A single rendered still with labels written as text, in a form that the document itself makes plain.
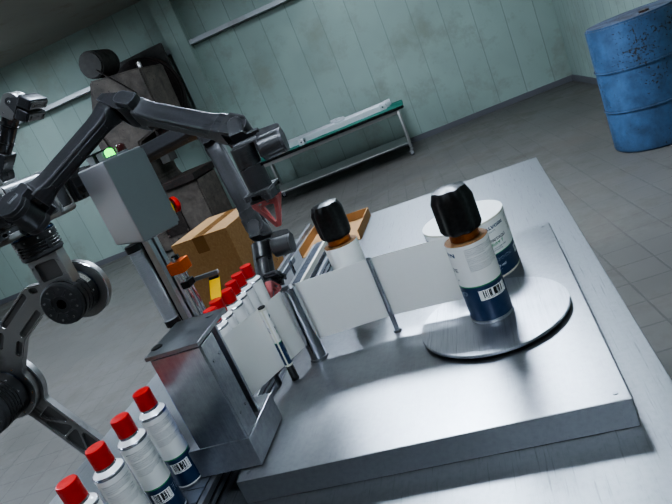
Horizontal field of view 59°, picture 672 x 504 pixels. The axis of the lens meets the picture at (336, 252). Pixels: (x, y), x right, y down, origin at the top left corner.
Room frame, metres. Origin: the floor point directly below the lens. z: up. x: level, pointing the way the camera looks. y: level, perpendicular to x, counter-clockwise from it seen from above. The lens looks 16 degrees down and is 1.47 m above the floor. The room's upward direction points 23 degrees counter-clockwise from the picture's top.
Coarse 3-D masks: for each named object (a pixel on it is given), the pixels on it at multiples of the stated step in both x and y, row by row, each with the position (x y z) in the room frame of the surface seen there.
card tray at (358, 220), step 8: (352, 216) 2.53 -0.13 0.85; (360, 216) 2.52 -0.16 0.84; (368, 216) 2.46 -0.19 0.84; (352, 224) 2.47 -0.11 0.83; (360, 224) 2.29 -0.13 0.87; (312, 232) 2.52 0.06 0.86; (352, 232) 2.35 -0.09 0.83; (360, 232) 2.24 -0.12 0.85; (312, 240) 2.48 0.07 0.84; (320, 240) 2.44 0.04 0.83; (304, 248) 2.36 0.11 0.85; (304, 256) 2.30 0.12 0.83
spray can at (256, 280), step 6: (246, 264) 1.55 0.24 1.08; (240, 270) 1.54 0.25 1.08; (246, 270) 1.53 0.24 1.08; (252, 270) 1.53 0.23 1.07; (246, 276) 1.53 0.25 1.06; (252, 276) 1.53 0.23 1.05; (258, 276) 1.54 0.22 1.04; (252, 282) 1.52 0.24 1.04; (258, 282) 1.52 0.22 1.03; (258, 288) 1.52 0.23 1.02; (264, 288) 1.53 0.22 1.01; (258, 294) 1.52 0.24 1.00; (264, 294) 1.52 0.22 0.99; (264, 300) 1.52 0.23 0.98
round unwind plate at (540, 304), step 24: (528, 288) 1.14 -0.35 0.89; (552, 288) 1.10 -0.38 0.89; (456, 312) 1.18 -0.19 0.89; (528, 312) 1.05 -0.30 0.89; (552, 312) 1.01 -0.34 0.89; (432, 336) 1.12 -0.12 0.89; (456, 336) 1.08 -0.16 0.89; (480, 336) 1.04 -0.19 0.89; (504, 336) 1.00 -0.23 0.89; (528, 336) 0.97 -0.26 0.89
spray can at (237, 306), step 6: (228, 288) 1.40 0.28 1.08; (222, 294) 1.38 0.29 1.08; (228, 294) 1.38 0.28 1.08; (234, 294) 1.39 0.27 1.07; (228, 300) 1.38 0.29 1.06; (234, 300) 1.38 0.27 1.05; (240, 300) 1.40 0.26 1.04; (228, 306) 1.38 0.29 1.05; (234, 306) 1.37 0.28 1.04; (240, 306) 1.38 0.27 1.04; (234, 312) 1.37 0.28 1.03; (240, 312) 1.37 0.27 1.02; (246, 312) 1.39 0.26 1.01; (240, 318) 1.37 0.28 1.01
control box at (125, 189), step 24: (96, 168) 1.32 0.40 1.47; (120, 168) 1.30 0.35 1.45; (144, 168) 1.33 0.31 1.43; (96, 192) 1.37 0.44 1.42; (120, 192) 1.28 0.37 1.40; (144, 192) 1.31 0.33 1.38; (120, 216) 1.32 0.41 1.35; (144, 216) 1.30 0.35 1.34; (168, 216) 1.33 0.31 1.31; (120, 240) 1.38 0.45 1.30; (144, 240) 1.28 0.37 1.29
